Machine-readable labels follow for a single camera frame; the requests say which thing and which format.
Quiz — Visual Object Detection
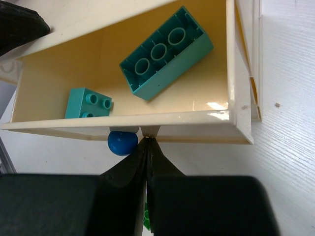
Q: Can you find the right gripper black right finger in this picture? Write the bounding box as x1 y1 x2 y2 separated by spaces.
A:
147 139 280 236

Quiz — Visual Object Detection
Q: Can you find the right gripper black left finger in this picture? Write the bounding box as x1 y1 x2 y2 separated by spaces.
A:
0 139 149 236

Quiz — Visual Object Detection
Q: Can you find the small teal lego brick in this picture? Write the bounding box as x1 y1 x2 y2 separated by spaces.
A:
65 88 112 119

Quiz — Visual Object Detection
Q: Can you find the long teal lego brick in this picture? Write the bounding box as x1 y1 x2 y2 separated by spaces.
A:
120 6 214 101

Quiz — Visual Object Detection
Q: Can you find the green lego brick near cabinet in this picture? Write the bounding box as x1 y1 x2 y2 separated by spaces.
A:
143 202 151 231

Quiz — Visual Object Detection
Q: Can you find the cream drawer cabinet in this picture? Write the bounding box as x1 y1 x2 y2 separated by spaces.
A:
0 0 259 122

